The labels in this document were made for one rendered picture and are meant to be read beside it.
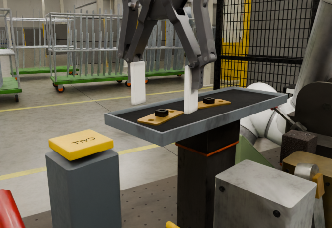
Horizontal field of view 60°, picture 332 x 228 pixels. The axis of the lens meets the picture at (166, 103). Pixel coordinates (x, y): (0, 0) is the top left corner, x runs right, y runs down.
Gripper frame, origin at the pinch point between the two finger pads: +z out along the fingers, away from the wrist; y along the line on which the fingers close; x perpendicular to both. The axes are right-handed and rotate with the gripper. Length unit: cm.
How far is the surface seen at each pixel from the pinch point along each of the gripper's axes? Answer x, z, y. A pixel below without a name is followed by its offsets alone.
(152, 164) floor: 185, 120, -135
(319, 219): 5.5, 17.0, 23.1
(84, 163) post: -15.5, 6.0, -1.0
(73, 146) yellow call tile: -15.9, 4.0, -2.3
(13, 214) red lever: -24.4, 7.9, -1.1
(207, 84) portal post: 651, 116, -291
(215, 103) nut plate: 12.6, 3.7, 3.4
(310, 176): 4.3, 10.2, 21.3
